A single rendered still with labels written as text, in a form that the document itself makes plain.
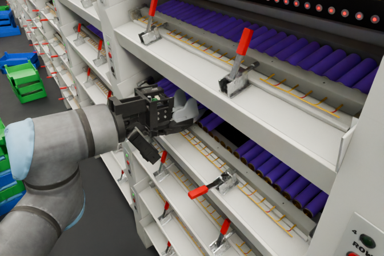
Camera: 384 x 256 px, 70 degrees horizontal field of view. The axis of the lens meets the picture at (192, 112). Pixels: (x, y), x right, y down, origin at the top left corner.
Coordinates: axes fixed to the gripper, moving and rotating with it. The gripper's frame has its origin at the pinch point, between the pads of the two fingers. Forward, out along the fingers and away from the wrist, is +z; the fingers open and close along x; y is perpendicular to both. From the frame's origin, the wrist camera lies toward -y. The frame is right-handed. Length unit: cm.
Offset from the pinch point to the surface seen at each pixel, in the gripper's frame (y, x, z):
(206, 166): -5.5, -11.3, -5.4
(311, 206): -1.4, -30.7, 0.1
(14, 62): -72, 264, -27
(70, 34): -5, 95, -6
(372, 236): 9.5, -40.2, -9.5
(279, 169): -0.8, -22.8, 1.8
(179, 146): -5.9, -2.9, -6.3
